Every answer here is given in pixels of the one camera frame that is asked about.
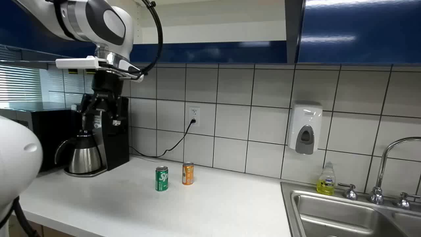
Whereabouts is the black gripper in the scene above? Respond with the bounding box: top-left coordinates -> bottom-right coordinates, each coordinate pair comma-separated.
80,69 -> 124,129

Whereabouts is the open blue wall cabinet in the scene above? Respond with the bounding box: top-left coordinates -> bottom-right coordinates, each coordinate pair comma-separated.
130,0 -> 299,65

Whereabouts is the black microwave oven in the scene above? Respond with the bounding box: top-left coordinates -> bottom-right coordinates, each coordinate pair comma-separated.
0,107 -> 84,173

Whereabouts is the white wall soap dispenser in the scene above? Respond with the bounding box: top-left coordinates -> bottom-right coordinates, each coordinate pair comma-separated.
286,102 -> 323,155

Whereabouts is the white wall outlet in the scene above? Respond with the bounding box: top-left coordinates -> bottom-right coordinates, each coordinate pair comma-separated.
185,104 -> 202,129

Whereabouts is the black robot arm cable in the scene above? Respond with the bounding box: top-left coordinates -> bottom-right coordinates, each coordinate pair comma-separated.
130,0 -> 164,82

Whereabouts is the orange soda can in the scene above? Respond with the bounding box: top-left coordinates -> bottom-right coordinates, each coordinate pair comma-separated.
181,161 -> 196,186

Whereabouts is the green soda can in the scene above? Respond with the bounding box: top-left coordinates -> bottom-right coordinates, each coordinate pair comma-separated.
153,164 -> 169,192

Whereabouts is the black power cord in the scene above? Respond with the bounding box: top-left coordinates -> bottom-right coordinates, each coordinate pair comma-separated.
128,117 -> 197,159

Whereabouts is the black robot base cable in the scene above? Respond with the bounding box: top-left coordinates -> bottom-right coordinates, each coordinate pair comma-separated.
0,196 -> 42,237

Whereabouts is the steel coffee carafe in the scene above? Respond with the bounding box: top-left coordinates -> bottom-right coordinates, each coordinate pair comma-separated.
52,130 -> 106,176

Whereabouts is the chrome faucet handle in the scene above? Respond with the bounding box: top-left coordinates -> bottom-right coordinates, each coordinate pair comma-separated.
393,190 -> 414,210
338,181 -> 359,201

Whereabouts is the closed blue cabinet door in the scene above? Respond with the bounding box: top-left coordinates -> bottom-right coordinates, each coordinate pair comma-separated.
297,0 -> 421,65

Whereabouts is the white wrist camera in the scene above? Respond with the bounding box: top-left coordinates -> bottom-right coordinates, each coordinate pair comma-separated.
53,55 -> 106,72

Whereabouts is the yellow dish soap bottle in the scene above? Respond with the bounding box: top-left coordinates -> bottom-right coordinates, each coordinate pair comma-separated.
315,160 -> 336,196

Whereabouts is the stainless steel sink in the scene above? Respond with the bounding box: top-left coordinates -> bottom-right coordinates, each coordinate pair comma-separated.
280,181 -> 421,237

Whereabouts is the black coffee maker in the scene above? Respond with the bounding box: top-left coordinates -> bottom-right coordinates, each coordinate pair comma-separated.
77,94 -> 131,172

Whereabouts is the chrome sink faucet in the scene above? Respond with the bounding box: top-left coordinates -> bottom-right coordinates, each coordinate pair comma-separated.
367,135 -> 421,206

